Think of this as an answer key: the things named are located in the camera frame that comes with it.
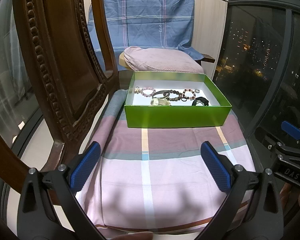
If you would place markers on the white wristwatch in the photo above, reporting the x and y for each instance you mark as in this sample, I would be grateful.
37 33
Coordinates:
162 102

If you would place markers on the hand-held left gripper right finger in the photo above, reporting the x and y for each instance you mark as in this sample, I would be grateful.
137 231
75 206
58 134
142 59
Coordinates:
215 167

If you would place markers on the pink cushion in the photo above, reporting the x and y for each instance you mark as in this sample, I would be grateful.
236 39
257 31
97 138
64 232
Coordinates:
162 60

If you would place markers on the blue plaid cloth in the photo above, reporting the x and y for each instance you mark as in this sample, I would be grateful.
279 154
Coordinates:
145 17

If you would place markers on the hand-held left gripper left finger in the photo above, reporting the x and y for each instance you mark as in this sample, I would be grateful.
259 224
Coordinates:
85 166

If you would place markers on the pink plaid bed sheet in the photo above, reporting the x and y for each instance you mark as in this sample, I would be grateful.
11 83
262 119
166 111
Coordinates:
165 167

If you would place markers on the metal bangle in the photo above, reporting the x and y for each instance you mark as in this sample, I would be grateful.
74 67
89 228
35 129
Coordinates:
160 90

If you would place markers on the green box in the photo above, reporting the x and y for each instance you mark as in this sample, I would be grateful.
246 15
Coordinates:
175 117

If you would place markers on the glass sliding door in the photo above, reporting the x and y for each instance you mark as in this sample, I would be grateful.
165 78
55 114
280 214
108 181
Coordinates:
5 67

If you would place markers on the dark framed glass window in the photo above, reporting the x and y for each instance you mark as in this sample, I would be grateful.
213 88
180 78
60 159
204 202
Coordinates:
252 42

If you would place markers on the black wristwatch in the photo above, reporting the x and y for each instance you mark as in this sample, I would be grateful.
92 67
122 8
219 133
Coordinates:
197 102

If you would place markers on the person's left hand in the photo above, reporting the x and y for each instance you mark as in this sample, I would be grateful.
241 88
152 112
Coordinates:
132 237

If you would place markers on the tan foam pad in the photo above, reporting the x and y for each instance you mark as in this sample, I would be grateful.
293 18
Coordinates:
121 61

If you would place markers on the person's right hand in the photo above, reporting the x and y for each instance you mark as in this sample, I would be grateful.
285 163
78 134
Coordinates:
290 195

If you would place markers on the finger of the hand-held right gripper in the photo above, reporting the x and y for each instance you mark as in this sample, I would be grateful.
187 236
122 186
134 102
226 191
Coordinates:
292 129
265 140

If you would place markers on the carved wooden chair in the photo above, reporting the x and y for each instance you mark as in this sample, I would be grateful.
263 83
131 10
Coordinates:
65 42

